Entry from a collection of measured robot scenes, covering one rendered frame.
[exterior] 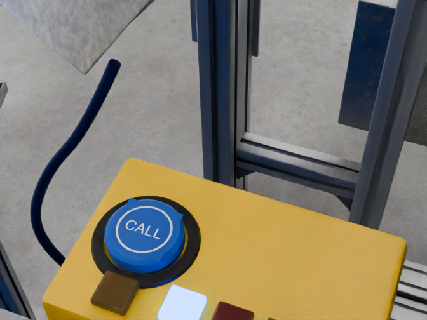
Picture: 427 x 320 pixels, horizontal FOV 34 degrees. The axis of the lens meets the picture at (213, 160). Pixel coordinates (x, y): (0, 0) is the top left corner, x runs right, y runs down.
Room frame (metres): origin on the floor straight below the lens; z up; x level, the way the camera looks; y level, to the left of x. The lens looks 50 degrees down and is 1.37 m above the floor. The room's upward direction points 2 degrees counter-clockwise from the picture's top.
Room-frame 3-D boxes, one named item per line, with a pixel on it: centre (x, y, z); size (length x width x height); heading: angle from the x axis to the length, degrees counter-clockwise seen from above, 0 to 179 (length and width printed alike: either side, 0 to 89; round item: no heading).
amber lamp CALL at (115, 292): (0.17, 0.05, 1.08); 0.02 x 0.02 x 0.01; 67
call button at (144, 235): (0.20, 0.04, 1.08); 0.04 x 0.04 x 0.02
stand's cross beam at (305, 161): (0.67, -0.13, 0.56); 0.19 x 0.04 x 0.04; 67
